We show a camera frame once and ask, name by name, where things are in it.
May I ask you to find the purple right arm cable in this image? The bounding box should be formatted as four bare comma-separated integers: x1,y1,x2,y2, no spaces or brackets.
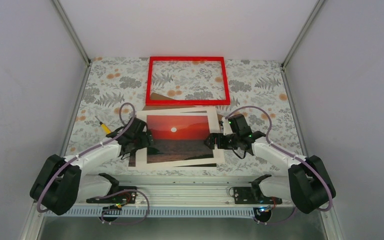
225,105,334,227

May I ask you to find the sunset photo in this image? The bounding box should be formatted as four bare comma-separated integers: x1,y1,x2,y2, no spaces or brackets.
128,110,218,168

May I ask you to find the aluminium corner post left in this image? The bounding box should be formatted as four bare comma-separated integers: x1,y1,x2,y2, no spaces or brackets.
51,0,91,66

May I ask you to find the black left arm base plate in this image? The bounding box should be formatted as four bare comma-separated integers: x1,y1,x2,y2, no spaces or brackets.
86,186,137,205

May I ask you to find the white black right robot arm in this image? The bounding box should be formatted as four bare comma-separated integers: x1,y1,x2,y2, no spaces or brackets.
204,114,336,214

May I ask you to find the red picture frame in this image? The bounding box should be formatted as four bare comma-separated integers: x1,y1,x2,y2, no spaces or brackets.
145,56,231,106

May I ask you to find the brown fibreboard backing board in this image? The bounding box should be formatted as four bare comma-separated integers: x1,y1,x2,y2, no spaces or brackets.
142,92,172,111

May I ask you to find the white passe-partout mat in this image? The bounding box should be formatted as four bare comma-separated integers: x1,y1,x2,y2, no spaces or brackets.
127,105,226,171

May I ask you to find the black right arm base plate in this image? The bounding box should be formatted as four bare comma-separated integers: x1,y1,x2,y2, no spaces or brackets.
231,186,283,205

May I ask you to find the aluminium corner post right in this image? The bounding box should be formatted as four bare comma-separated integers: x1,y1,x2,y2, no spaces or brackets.
281,0,327,72

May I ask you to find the aluminium corner post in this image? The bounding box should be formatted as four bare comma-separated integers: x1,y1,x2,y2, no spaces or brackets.
281,0,327,72
51,0,91,66

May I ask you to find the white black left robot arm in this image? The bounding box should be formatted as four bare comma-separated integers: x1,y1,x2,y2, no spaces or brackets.
29,117,154,216

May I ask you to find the grey slotted cable duct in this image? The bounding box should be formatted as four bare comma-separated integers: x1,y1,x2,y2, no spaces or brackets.
44,206,257,219

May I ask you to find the yellow handled screwdriver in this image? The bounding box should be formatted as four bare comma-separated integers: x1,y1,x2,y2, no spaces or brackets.
94,115,113,135

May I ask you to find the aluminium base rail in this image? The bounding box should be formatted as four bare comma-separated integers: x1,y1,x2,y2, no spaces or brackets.
34,175,333,208

